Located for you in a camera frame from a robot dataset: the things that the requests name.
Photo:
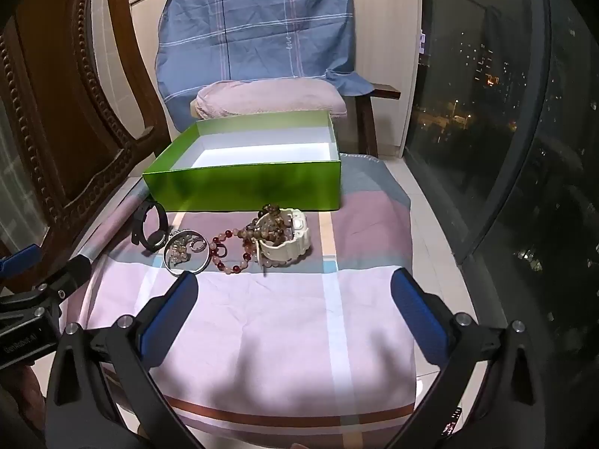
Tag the black watch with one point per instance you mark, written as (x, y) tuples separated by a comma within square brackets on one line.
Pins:
[(161, 224)]

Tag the pink checked bedsheet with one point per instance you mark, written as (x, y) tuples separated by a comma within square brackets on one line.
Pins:
[(281, 336)]

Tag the dark window frame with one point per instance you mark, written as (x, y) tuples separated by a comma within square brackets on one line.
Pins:
[(545, 32)]

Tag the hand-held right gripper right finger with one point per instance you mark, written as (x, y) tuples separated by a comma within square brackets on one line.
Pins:
[(416, 313)]

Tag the pink towel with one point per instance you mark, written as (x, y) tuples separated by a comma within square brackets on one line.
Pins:
[(271, 98)]

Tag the white watch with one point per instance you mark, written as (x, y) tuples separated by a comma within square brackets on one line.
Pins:
[(285, 250)]

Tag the silver bangle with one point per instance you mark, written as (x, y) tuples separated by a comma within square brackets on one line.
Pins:
[(187, 271)]

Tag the blue plaid cloth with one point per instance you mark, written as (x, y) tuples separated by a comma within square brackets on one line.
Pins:
[(257, 23)]

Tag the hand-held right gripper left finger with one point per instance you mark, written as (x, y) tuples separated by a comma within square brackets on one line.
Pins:
[(175, 304)]

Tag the green cardboard box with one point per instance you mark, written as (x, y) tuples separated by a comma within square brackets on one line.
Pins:
[(243, 187)]

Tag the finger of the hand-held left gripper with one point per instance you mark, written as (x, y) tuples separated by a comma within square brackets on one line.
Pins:
[(18, 257), (70, 278)]

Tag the dark wooden armchair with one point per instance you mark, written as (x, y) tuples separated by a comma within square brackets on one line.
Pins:
[(386, 91)]

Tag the carved wooden chair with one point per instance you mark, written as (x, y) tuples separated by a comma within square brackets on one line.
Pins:
[(47, 79)]

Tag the pale green jade charm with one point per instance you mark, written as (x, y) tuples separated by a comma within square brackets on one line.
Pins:
[(178, 248)]

